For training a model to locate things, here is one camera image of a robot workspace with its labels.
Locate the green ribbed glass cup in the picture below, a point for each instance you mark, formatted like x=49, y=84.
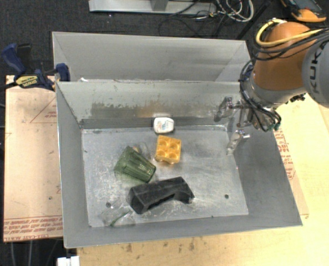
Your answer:
x=133, y=165

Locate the black hollow block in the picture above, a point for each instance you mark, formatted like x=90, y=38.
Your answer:
x=158, y=194

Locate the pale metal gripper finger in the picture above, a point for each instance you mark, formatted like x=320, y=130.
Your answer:
x=235, y=141
x=222, y=110

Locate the clear glass thing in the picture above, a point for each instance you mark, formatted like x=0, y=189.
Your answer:
x=114, y=214

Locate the white small plastic container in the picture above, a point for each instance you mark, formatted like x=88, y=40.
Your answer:
x=163, y=125

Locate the brown cardboard board, red print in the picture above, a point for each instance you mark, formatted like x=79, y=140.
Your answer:
x=31, y=148

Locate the grey metal bin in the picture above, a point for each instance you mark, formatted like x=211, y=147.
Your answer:
x=208, y=176

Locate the yellow block with round holes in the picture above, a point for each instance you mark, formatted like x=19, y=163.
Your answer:
x=168, y=149

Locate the black cylinder on white bracket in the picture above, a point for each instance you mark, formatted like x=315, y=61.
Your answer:
x=297, y=97

